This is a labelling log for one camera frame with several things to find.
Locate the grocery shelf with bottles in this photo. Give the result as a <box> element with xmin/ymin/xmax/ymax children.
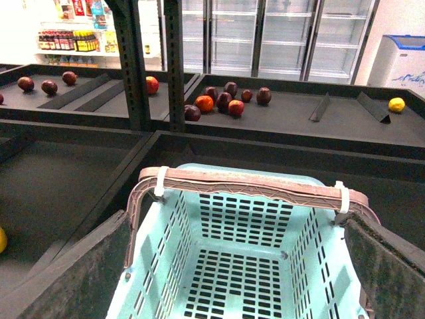
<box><xmin>35</xmin><ymin>1</ymin><xmax>164</xmax><ymax>70</ymax></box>

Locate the white zip tie right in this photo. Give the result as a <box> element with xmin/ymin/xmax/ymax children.
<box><xmin>335</xmin><ymin>181</ymin><xmax>350</xmax><ymax>214</ymax></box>

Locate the brown basket handle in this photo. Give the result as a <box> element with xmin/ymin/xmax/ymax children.
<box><xmin>124</xmin><ymin>167</ymin><xmax>380</xmax><ymax>268</ymax></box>

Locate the small dark red plum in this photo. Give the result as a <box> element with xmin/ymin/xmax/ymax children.
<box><xmin>241</xmin><ymin>89</ymin><xmax>253</xmax><ymax>103</ymax></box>

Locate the white zip tie left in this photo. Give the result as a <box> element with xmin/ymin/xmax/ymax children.
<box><xmin>154</xmin><ymin>166</ymin><xmax>169</xmax><ymax>197</ymax></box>

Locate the dark plum right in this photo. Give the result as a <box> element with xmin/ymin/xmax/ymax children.
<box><xmin>256</xmin><ymin>87</ymin><xmax>272</xmax><ymax>106</ymax></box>

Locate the black metal rack post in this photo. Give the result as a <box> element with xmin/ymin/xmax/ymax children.
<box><xmin>106</xmin><ymin>0</ymin><xmax>151</xmax><ymax>131</ymax></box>
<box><xmin>164</xmin><ymin>0</ymin><xmax>185</xmax><ymax>132</ymax></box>

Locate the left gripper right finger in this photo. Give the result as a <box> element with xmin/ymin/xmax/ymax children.
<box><xmin>343</xmin><ymin>213</ymin><xmax>424</xmax><ymax>318</ymax></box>

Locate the orange red fruit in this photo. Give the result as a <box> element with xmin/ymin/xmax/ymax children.
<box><xmin>195</xmin><ymin>95</ymin><xmax>214</xmax><ymax>114</ymax></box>

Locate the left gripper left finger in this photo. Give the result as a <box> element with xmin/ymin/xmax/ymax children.
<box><xmin>1</xmin><ymin>211</ymin><xmax>130</xmax><ymax>318</ymax></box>

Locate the light blue plastic basket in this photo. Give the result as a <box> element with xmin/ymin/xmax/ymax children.
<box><xmin>107</xmin><ymin>163</ymin><xmax>370</xmax><ymax>318</ymax></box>

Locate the dark plum back left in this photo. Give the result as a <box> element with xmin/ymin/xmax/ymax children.
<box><xmin>203</xmin><ymin>86</ymin><xmax>218</xmax><ymax>102</ymax></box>

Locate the black bin divider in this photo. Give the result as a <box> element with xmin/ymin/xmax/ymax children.
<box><xmin>357</xmin><ymin>91</ymin><xmax>391</xmax><ymax>124</ymax></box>
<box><xmin>309</xmin><ymin>92</ymin><xmax>330</xmax><ymax>122</ymax></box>

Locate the white zip tie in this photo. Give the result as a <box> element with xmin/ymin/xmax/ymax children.
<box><xmin>335</xmin><ymin>181</ymin><xmax>350</xmax><ymax>214</ymax></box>
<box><xmin>154</xmin><ymin>166</ymin><xmax>169</xmax><ymax>197</ymax></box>

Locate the yellow fruit near bin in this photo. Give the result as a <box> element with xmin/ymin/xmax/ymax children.
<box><xmin>0</xmin><ymin>227</ymin><xmax>8</xmax><ymax>253</ymax></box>

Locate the glass door refrigerator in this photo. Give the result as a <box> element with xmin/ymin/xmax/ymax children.
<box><xmin>182</xmin><ymin>0</ymin><xmax>378</xmax><ymax>84</ymax></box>

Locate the red apple behind post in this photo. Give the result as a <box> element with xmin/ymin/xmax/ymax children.
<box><xmin>146</xmin><ymin>76</ymin><xmax>159</xmax><ymax>95</ymax></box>

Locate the dark plum left bin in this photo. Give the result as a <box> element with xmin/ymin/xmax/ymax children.
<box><xmin>41</xmin><ymin>80</ymin><xmax>58</xmax><ymax>96</ymax></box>
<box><xmin>62</xmin><ymin>71</ymin><xmax>78</xmax><ymax>86</ymax></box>
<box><xmin>17</xmin><ymin>76</ymin><xmax>35</xmax><ymax>92</ymax></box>

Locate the yellow lemon far bin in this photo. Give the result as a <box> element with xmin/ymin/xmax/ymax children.
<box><xmin>388</xmin><ymin>97</ymin><xmax>406</xmax><ymax>114</ymax></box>

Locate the dark plum front left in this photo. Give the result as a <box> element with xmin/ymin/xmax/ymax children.
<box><xmin>184</xmin><ymin>104</ymin><xmax>201</xmax><ymax>122</ymax></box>

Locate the dark plum back centre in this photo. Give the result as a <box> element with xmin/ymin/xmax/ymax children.
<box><xmin>223</xmin><ymin>81</ymin><xmax>238</xmax><ymax>98</ymax></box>

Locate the white chest freezer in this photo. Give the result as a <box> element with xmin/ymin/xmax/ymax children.
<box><xmin>367</xmin><ymin>35</ymin><xmax>424</xmax><ymax>97</ymax></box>

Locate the red apple in pile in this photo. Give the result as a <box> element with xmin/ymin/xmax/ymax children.
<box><xmin>228</xmin><ymin>100</ymin><xmax>244</xmax><ymax>118</ymax></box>

